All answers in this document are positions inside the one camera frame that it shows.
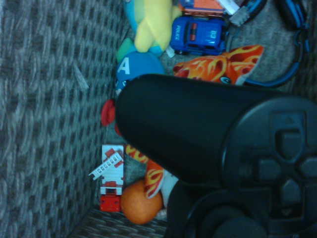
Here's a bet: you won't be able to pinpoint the blue police toy car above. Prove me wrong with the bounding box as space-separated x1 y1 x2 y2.
169 15 227 57

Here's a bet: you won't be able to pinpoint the orange toy truck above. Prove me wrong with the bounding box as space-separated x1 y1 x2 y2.
177 0 227 17

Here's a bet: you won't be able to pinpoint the blue black headphones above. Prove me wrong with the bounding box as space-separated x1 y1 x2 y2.
226 0 312 89

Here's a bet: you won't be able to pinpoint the grey toy block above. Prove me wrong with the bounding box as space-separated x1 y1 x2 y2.
228 5 250 27

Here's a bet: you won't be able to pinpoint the black gamepad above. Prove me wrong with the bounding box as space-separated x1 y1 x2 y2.
114 73 317 238

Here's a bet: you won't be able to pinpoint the grey woven basket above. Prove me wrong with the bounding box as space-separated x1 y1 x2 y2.
0 0 317 238

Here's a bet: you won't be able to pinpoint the red white toy fire truck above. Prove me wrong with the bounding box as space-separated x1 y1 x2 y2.
88 144 125 213

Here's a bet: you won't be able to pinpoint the Captain America plush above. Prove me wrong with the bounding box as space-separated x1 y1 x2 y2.
101 37 166 137

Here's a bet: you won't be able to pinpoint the orange ball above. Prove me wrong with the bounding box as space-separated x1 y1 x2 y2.
119 179 164 225

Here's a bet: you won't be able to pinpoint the yellow plush toy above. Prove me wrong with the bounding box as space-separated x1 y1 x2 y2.
123 0 182 54

